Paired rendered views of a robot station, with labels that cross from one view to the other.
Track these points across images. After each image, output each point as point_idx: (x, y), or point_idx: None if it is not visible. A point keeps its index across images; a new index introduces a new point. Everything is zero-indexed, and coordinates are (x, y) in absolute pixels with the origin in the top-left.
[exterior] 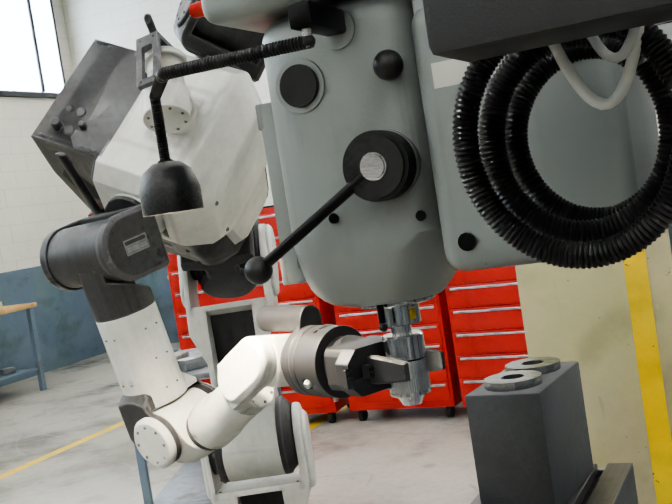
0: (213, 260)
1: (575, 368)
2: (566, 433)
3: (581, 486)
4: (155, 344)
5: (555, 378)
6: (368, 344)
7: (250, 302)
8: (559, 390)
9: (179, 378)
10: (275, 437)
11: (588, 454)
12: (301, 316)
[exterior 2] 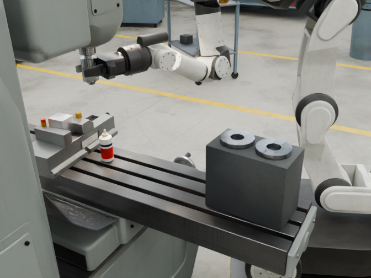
0: (270, 6)
1: (276, 168)
2: (238, 186)
3: (249, 221)
4: (201, 31)
5: (238, 154)
6: (96, 55)
7: (308, 37)
8: (238, 161)
9: (208, 49)
10: (295, 108)
11: (273, 219)
12: (137, 38)
